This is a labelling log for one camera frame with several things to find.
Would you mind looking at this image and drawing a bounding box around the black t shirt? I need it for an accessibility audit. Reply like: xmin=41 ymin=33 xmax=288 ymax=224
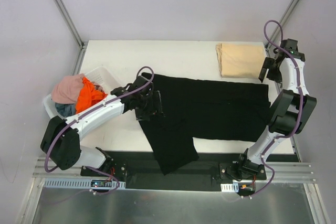
xmin=139 ymin=74 xmax=270 ymax=175

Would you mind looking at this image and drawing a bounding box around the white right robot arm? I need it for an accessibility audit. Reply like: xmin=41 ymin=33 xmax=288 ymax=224
xmin=234 ymin=39 xmax=317 ymax=180

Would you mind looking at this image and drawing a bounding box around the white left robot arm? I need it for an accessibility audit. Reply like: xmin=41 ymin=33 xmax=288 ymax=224
xmin=40 ymin=76 xmax=163 ymax=176

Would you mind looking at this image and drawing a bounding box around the folded beige t shirt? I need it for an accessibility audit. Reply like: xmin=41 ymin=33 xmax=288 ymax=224
xmin=216 ymin=42 xmax=265 ymax=79

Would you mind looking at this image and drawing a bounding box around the white plastic laundry basket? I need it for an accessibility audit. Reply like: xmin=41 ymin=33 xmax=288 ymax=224
xmin=43 ymin=67 xmax=120 ymax=118

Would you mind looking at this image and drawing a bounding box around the orange t shirt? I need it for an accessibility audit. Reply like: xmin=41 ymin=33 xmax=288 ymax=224
xmin=76 ymin=77 xmax=107 ymax=114

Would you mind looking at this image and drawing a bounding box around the grey blue t shirt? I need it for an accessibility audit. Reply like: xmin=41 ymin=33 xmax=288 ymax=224
xmin=55 ymin=103 xmax=76 ymax=118

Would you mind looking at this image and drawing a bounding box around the pink t shirt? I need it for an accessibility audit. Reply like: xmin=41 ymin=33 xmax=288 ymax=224
xmin=51 ymin=74 xmax=85 ymax=104

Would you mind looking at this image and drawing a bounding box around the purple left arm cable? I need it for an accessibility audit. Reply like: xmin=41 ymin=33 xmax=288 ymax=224
xmin=43 ymin=66 xmax=155 ymax=204

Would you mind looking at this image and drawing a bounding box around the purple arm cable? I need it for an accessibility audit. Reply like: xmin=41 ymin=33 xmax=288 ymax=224
xmin=220 ymin=19 xmax=305 ymax=204
xmin=43 ymin=66 xmax=155 ymax=204

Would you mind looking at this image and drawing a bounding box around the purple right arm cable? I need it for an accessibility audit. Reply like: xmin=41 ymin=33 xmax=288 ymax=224
xmin=220 ymin=19 xmax=305 ymax=204

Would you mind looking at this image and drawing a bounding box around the right aluminium frame post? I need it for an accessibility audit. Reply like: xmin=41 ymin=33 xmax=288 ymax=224
xmin=265 ymin=0 xmax=301 ymax=52

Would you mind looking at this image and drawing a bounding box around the aluminium frame post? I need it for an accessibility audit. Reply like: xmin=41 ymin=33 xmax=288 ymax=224
xmin=39 ymin=0 xmax=89 ymax=50
xmin=265 ymin=0 xmax=301 ymax=52

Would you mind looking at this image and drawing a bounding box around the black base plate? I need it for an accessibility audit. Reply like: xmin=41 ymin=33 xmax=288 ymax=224
xmin=80 ymin=152 xmax=267 ymax=190

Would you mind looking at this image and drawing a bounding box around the left aluminium frame post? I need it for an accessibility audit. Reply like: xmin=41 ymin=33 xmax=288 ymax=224
xmin=39 ymin=0 xmax=89 ymax=50

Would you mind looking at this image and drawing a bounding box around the right grey cable duct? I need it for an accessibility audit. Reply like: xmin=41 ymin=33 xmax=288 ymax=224
xmin=220 ymin=182 xmax=239 ymax=193

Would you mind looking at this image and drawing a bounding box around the grey cable duct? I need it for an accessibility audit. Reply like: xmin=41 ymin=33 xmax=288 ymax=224
xmin=220 ymin=182 xmax=239 ymax=193
xmin=44 ymin=178 xmax=126 ymax=190

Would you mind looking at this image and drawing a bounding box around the left grey cable duct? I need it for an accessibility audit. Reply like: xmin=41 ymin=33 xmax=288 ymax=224
xmin=44 ymin=178 xmax=126 ymax=190

